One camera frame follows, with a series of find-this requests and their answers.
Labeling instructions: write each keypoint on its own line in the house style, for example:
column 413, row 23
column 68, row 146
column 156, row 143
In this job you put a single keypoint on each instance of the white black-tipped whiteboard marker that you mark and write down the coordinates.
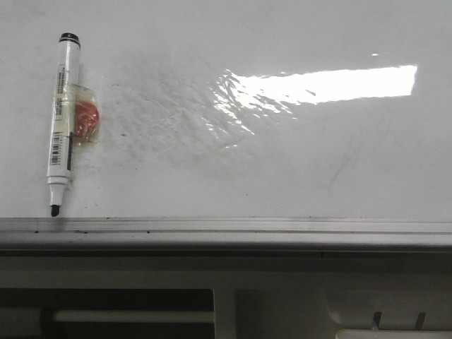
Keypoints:
column 59, row 166

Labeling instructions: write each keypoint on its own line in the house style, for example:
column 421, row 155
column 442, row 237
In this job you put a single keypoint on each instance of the white tray with hooks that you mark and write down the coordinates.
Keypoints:
column 365, row 314

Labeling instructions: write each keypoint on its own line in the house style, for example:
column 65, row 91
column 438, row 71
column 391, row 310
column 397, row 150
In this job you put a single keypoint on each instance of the white horizontal rod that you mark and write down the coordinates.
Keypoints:
column 126, row 316

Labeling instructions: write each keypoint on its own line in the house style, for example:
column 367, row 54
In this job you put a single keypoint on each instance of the white whiteboard with aluminium frame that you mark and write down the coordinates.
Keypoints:
column 234, row 125

